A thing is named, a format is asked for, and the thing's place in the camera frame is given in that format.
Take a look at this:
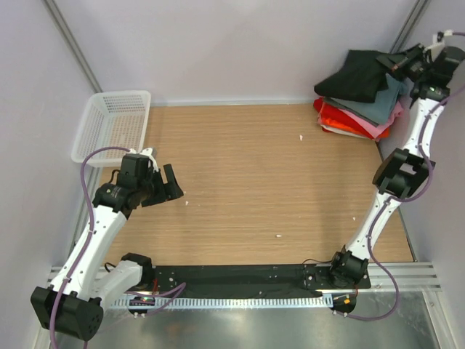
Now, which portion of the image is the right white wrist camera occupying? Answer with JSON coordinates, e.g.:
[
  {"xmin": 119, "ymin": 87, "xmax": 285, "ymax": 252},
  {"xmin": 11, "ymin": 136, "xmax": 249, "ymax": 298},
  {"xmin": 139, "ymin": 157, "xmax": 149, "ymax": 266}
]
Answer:
[{"xmin": 424, "ymin": 29, "xmax": 454, "ymax": 56}]

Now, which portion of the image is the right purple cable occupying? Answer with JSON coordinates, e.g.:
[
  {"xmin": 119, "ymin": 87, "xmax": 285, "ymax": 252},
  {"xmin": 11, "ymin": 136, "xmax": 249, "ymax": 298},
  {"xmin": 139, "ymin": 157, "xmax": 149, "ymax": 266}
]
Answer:
[{"xmin": 333, "ymin": 31, "xmax": 465, "ymax": 321}]

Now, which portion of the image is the folded orange t shirt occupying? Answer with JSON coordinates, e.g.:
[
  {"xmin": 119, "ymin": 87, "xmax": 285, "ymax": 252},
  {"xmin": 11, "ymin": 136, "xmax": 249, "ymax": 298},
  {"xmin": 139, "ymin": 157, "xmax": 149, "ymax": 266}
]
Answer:
[{"xmin": 318, "ymin": 117, "xmax": 390, "ymax": 140}]

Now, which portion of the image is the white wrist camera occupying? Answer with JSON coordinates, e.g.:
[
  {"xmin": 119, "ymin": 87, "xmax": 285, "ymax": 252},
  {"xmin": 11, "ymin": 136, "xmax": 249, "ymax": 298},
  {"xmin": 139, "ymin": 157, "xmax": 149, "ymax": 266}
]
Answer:
[
  {"xmin": 424, "ymin": 29, "xmax": 454, "ymax": 56},
  {"xmin": 128, "ymin": 147, "xmax": 160, "ymax": 172}
]

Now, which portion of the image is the white plastic basket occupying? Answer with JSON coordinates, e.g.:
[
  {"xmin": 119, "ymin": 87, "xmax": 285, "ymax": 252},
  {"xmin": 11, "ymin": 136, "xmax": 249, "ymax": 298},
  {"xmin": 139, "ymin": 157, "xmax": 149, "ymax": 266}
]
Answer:
[{"xmin": 70, "ymin": 90, "xmax": 151, "ymax": 168}]

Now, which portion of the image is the folded white t shirt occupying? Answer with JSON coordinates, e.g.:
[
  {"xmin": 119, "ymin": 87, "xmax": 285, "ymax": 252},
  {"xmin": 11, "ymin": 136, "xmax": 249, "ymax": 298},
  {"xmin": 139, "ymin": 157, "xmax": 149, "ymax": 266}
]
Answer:
[{"xmin": 320, "ymin": 124, "xmax": 366, "ymax": 139}]

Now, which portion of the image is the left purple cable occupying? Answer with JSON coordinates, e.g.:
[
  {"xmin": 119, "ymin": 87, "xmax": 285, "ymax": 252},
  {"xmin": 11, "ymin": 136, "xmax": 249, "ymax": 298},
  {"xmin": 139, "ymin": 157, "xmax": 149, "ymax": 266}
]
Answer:
[{"xmin": 49, "ymin": 145, "xmax": 187, "ymax": 349}]

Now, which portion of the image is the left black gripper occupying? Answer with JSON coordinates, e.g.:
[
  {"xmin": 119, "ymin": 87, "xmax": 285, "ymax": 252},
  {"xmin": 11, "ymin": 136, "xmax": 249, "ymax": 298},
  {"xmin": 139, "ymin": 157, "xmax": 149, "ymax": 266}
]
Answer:
[{"xmin": 137, "ymin": 164, "xmax": 183, "ymax": 206}]

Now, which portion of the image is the folded pink t shirt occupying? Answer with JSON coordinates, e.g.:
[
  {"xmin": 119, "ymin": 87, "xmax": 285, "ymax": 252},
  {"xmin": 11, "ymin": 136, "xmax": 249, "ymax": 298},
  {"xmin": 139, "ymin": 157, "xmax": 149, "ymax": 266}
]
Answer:
[{"xmin": 341, "ymin": 102, "xmax": 404, "ymax": 138}]

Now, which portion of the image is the folded red t shirt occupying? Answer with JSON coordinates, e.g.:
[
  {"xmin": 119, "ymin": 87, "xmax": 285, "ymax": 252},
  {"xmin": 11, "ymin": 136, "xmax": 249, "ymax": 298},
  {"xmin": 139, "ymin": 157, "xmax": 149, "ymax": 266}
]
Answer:
[{"xmin": 313, "ymin": 97, "xmax": 356, "ymax": 126}]

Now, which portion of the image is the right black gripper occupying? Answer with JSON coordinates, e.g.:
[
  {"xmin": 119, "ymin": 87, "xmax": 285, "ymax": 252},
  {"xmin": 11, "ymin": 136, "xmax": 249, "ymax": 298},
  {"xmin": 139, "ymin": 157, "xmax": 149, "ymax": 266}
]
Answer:
[{"xmin": 374, "ymin": 43, "xmax": 430, "ymax": 83}]

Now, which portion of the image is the white slotted cable duct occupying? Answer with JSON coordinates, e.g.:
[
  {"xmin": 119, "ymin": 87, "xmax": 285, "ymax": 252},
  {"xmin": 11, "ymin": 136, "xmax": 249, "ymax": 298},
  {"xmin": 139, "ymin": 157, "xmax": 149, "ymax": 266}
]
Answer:
[{"xmin": 110, "ymin": 294, "xmax": 333, "ymax": 310}]

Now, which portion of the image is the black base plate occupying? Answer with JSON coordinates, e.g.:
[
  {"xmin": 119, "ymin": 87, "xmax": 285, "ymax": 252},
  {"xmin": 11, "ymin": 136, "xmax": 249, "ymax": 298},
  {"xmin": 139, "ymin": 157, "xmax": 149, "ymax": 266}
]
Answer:
[{"xmin": 154, "ymin": 264, "xmax": 371, "ymax": 300}]

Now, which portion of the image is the folded teal t shirt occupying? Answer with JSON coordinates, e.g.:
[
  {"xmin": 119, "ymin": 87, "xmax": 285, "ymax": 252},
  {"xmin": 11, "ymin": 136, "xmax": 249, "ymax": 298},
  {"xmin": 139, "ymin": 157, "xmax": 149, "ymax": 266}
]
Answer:
[{"xmin": 332, "ymin": 74, "xmax": 408, "ymax": 121}]

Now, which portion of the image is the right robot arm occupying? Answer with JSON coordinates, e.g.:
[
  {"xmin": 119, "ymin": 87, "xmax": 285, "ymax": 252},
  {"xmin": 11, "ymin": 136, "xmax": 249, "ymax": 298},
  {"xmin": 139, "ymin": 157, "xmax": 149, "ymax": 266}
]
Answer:
[{"xmin": 327, "ymin": 44, "xmax": 464, "ymax": 289}]

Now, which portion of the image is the purple cable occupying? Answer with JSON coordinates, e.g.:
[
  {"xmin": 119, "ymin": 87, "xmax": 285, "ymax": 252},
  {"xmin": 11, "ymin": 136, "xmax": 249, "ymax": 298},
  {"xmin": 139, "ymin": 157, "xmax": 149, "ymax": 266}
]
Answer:
[
  {"xmin": 49, "ymin": 145, "xmax": 187, "ymax": 349},
  {"xmin": 333, "ymin": 31, "xmax": 465, "ymax": 321}
]

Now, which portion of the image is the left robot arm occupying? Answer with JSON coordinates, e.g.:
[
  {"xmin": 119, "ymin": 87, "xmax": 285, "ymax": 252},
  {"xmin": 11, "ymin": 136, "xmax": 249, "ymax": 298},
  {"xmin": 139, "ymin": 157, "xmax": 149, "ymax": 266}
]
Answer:
[{"xmin": 31, "ymin": 148, "xmax": 184, "ymax": 348}]

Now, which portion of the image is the folded grey t shirt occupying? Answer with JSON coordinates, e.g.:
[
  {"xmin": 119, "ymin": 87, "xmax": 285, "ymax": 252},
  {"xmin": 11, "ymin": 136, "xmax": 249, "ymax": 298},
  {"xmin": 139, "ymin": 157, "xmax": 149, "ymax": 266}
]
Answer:
[{"xmin": 323, "ymin": 97, "xmax": 378, "ymax": 127}]

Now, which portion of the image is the black t shirt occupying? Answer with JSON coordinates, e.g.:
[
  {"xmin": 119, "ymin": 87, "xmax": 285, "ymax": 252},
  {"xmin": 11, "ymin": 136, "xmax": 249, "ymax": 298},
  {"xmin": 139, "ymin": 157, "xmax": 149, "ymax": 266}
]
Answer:
[{"xmin": 314, "ymin": 49, "xmax": 393, "ymax": 103}]

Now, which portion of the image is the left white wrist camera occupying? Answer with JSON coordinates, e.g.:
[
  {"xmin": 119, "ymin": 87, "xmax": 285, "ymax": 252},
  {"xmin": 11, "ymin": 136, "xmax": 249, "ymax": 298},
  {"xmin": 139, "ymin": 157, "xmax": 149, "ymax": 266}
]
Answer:
[{"xmin": 128, "ymin": 147, "xmax": 160, "ymax": 172}]

